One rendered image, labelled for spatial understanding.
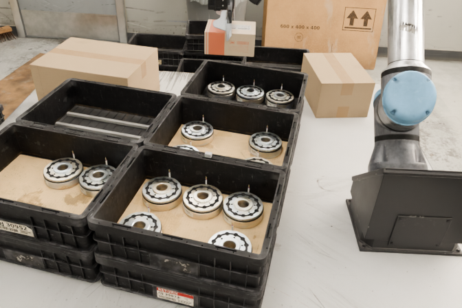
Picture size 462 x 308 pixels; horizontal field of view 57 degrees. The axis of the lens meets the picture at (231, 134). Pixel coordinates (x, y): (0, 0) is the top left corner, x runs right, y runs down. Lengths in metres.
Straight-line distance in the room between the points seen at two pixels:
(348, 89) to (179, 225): 0.96
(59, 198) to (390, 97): 0.87
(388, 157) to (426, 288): 0.34
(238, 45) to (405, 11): 0.51
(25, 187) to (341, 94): 1.17
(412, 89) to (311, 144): 0.64
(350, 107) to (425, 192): 0.73
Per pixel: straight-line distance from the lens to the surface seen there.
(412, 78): 1.07
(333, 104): 1.77
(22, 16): 4.68
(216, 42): 1.39
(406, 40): 1.13
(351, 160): 1.58
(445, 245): 1.32
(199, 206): 1.08
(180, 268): 0.98
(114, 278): 1.12
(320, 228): 1.29
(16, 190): 1.28
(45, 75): 1.79
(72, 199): 1.20
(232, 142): 1.36
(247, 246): 1.00
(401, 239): 1.26
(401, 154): 1.17
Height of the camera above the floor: 1.60
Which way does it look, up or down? 34 degrees down
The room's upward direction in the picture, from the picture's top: 2 degrees clockwise
